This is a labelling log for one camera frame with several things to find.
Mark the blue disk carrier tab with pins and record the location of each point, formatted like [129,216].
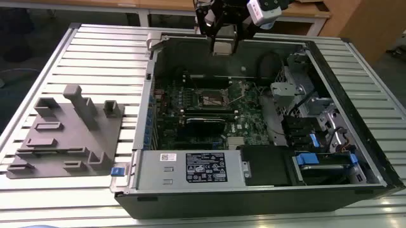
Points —
[314,140]

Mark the grey case corner bracket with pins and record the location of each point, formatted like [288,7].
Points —
[154,39]

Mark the CPU with silver top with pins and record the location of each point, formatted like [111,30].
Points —
[224,47]

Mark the silver chipset heatsink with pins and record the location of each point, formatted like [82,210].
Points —
[237,140]

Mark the metal locking lever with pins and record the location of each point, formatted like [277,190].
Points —
[237,99]

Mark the black plastic shroud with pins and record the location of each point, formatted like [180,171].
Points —
[266,166]

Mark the black graphics card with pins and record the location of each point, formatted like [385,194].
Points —
[205,127]

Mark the grey parts rack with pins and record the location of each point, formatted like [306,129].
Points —
[79,142]

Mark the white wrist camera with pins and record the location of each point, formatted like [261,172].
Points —
[264,12]

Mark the black PC case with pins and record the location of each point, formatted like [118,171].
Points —
[222,204]

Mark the wooden cabinet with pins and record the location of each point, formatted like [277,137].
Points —
[375,23]

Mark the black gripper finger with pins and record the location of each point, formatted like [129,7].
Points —
[237,45]
[213,44]

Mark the silver metal bracket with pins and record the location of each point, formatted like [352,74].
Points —
[284,91]

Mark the CPU socket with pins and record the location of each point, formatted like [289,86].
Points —
[212,99]

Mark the wooden desk white frame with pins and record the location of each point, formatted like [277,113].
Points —
[305,10]

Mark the hard disk in blue carrier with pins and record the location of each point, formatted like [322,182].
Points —
[308,158]

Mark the green motherboard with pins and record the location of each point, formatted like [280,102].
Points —
[250,133]

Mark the black disk bay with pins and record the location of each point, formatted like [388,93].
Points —
[296,128]

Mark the white cart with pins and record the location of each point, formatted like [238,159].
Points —
[400,44]

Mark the perforated silver drive cage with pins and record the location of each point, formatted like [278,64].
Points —
[290,76]

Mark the silver power supply unit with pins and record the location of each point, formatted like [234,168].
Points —
[153,175]

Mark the black office chair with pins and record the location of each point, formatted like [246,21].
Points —
[17,35]

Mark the blue case latch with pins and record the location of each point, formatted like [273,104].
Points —
[118,172]

